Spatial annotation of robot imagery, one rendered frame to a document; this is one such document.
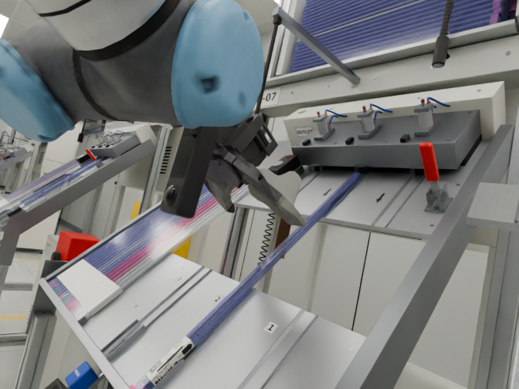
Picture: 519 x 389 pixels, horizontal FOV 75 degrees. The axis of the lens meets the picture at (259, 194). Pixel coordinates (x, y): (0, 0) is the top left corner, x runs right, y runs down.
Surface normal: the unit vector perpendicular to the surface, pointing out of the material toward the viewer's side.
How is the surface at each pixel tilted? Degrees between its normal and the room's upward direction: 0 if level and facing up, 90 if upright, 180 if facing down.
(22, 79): 76
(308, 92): 90
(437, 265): 90
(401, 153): 134
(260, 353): 44
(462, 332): 90
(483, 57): 90
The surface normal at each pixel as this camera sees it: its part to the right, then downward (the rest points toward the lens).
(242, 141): 0.68, 0.08
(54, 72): -0.47, 0.33
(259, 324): -0.34, -0.84
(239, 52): 0.88, 0.15
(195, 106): -0.33, 0.80
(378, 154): -0.65, 0.53
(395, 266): -0.70, -0.22
